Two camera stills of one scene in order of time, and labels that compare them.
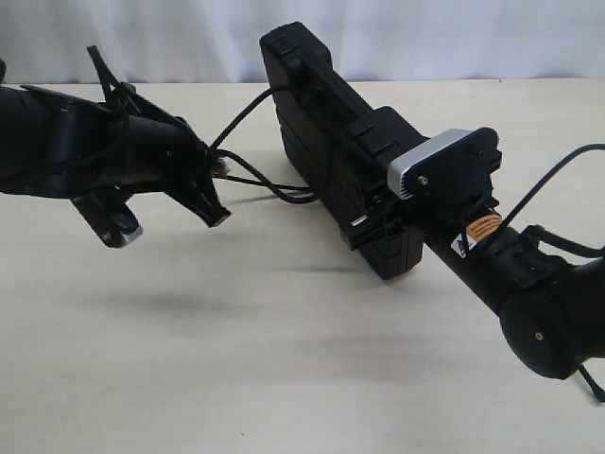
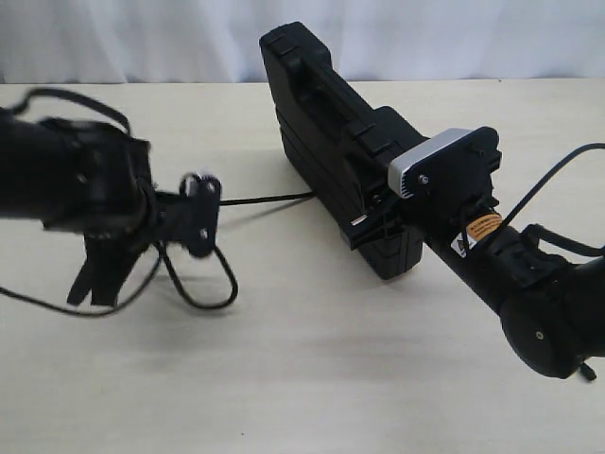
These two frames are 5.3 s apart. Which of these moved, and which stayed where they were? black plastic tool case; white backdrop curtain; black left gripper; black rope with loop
Moved: black rope with loop; black left gripper
Stayed: white backdrop curtain; black plastic tool case
